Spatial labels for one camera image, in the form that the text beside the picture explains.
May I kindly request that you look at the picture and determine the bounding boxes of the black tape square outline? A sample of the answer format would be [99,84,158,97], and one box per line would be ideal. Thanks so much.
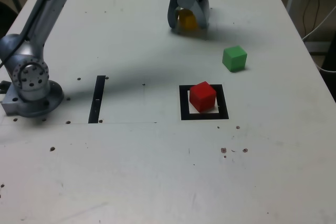
[178,84,229,121]

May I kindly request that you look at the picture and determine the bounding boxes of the red cube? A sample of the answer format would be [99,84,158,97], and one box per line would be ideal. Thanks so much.
[189,81,217,114]

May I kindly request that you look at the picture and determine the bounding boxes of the black hanging cable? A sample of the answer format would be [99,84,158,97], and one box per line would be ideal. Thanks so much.
[302,0,322,36]

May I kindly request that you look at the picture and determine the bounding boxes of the white cable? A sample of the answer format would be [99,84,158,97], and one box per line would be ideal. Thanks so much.
[301,6,336,41]
[313,56,336,73]

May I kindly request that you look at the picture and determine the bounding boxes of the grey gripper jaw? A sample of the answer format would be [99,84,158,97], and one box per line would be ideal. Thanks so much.
[176,0,212,30]
[166,0,183,29]

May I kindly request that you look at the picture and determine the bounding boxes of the black tape strip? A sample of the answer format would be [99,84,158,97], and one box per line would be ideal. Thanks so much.
[88,75,107,124]

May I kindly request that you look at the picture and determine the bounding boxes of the green cube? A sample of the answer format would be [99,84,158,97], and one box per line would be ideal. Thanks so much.
[222,45,248,73]

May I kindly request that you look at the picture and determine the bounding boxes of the yellow cube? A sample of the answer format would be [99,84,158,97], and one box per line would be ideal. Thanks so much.
[177,8,198,30]

